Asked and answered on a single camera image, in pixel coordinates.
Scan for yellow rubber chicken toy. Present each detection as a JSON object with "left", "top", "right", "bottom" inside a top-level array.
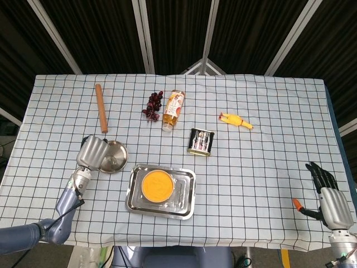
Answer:
[{"left": 218, "top": 112, "right": 254, "bottom": 130}]

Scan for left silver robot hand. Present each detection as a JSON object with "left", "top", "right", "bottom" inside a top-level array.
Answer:
[{"left": 76, "top": 135, "right": 109, "bottom": 171}]

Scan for dark red grape bunch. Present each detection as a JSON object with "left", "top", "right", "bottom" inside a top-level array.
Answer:
[{"left": 142, "top": 90, "right": 164, "bottom": 123}]

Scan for yellow strip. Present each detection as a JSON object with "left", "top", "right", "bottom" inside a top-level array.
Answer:
[{"left": 281, "top": 248, "right": 291, "bottom": 268}]

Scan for dark folding screen white frames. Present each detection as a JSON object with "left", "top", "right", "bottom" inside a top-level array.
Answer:
[{"left": 0, "top": 0, "right": 357, "bottom": 137}]

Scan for grey triangular metal frame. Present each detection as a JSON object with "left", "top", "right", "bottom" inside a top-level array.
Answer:
[{"left": 180, "top": 58, "right": 227, "bottom": 75}]

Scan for rectangular stainless steel tray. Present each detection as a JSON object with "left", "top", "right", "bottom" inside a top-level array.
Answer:
[{"left": 124, "top": 163, "right": 197, "bottom": 221}]

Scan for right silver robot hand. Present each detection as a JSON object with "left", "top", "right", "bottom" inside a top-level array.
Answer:
[{"left": 292, "top": 161, "right": 354, "bottom": 229}]

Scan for orange powder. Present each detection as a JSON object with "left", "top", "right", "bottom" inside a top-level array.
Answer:
[{"left": 142, "top": 170, "right": 173, "bottom": 202}]

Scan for wooden rolling pin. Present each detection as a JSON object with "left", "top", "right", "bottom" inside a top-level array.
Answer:
[{"left": 94, "top": 83, "right": 109, "bottom": 134}]

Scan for amber drink bottle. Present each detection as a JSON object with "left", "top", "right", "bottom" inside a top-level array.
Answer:
[{"left": 162, "top": 89, "right": 186, "bottom": 132}]

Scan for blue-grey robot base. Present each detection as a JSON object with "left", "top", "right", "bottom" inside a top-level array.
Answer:
[{"left": 111, "top": 245, "right": 234, "bottom": 268}]

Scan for black luncheon meat can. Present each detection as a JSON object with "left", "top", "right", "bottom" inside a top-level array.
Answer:
[{"left": 186, "top": 128, "right": 215, "bottom": 157}]

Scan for blue checked tablecloth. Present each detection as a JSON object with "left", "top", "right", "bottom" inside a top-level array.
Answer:
[{"left": 0, "top": 74, "right": 357, "bottom": 251}]

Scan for round stainless steel plate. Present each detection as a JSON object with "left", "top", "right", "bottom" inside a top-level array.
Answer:
[{"left": 98, "top": 140, "right": 129, "bottom": 174}]

